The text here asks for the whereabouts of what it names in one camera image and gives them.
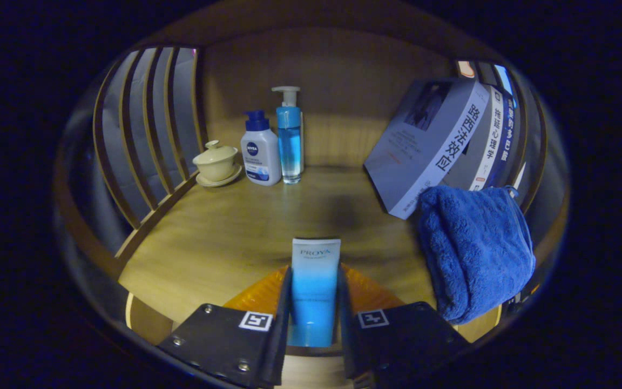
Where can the cream lidded teacup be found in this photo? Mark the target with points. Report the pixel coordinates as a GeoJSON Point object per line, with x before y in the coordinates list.
{"type": "Point", "coordinates": [215, 162]}

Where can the blue cosmetic tube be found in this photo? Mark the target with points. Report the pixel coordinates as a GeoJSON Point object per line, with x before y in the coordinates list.
{"type": "Point", "coordinates": [315, 286]}

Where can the blue pump bottle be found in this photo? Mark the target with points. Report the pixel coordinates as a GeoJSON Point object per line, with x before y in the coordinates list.
{"type": "Point", "coordinates": [289, 140]}

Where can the dark blue book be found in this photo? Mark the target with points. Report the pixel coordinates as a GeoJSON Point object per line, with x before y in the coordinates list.
{"type": "Point", "coordinates": [505, 140]}

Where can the grey book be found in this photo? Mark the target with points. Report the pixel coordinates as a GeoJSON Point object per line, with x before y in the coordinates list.
{"type": "Point", "coordinates": [424, 146]}

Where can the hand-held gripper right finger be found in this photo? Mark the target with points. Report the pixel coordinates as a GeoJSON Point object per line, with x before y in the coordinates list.
{"type": "Point", "coordinates": [346, 346]}

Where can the white bottle with blue cap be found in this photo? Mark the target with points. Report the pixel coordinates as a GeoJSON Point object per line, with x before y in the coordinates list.
{"type": "Point", "coordinates": [260, 154]}

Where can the white spine book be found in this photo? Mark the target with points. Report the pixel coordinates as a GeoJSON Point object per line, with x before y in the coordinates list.
{"type": "Point", "coordinates": [486, 146]}

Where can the wooden countertop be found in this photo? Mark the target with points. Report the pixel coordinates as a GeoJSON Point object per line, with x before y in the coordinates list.
{"type": "Point", "coordinates": [224, 232]}

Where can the wooden cabinet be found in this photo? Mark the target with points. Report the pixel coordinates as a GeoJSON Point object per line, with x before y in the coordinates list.
{"type": "Point", "coordinates": [332, 81]}

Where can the blue towel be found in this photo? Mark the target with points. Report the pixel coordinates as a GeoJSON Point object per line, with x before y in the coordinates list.
{"type": "Point", "coordinates": [473, 248]}

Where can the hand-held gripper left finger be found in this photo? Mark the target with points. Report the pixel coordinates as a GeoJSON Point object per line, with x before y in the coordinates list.
{"type": "Point", "coordinates": [281, 351]}

